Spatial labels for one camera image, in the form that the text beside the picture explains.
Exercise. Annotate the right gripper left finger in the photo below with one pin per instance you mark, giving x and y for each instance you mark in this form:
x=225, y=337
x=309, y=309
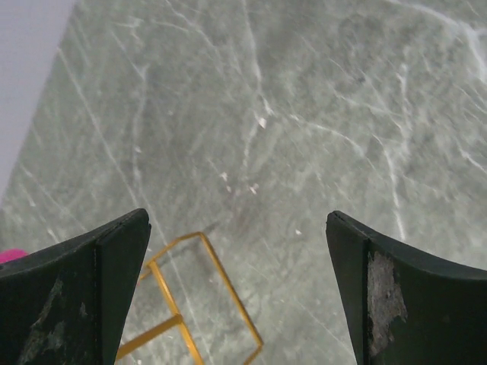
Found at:
x=68, y=303

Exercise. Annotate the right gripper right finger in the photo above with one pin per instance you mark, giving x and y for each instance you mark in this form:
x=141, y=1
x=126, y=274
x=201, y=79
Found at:
x=403, y=305

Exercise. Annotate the pink plastic wine glass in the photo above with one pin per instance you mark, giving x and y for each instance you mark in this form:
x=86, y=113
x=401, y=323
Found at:
x=11, y=255

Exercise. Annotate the gold wire wine glass rack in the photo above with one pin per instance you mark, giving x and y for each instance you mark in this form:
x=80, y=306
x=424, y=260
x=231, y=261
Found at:
x=199, y=316

